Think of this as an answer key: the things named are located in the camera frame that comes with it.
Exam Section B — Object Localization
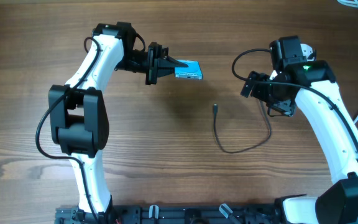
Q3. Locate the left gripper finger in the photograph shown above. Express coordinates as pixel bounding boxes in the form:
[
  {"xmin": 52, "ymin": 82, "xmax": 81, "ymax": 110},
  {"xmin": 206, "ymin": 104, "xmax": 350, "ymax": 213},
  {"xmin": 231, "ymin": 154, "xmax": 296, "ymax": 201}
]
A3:
[
  {"xmin": 157, "ymin": 55, "xmax": 188, "ymax": 68},
  {"xmin": 156, "ymin": 67, "xmax": 175, "ymax": 79}
]

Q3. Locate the smartphone with blue screen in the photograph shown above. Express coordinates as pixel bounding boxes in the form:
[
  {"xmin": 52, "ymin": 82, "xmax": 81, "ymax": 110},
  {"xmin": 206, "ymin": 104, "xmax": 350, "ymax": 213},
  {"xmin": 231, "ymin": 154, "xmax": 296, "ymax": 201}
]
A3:
[{"xmin": 175, "ymin": 60, "xmax": 203, "ymax": 80}]

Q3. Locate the black USB charging cable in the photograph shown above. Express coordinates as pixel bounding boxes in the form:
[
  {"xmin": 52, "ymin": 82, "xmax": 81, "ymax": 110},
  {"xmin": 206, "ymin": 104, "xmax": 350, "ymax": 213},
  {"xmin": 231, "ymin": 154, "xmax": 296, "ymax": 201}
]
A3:
[{"xmin": 213, "ymin": 99, "xmax": 273, "ymax": 154}]

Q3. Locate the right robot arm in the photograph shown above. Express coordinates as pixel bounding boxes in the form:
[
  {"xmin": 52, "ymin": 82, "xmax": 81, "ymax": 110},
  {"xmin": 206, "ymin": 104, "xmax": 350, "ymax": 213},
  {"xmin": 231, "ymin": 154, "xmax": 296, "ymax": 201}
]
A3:
[{"xmin": 241, "ymin": 36, "xmax": 358, "ymax": 223}]

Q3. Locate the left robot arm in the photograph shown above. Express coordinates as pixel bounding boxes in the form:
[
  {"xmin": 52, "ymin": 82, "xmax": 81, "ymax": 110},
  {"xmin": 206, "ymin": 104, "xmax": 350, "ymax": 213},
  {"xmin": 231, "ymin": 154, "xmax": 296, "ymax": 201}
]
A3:
[{"xmin": 47, "ymin": 22, "xmax": 189, "ymax": 223}]

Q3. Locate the white charger plug adapter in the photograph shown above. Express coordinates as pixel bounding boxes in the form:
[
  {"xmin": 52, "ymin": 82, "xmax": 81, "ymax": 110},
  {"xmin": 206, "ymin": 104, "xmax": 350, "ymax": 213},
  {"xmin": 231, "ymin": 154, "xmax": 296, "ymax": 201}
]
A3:
[{"xmin": 301, "ymin": 44, "xmax": 316, "ymax": 61}]

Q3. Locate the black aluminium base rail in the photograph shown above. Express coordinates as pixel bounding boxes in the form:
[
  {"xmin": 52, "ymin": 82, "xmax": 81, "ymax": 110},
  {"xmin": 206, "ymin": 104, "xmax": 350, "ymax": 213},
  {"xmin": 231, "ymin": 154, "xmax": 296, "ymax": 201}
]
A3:
[{"xmin": 55, "ymin": 204, "xmax": 282, "ymax": 224}]

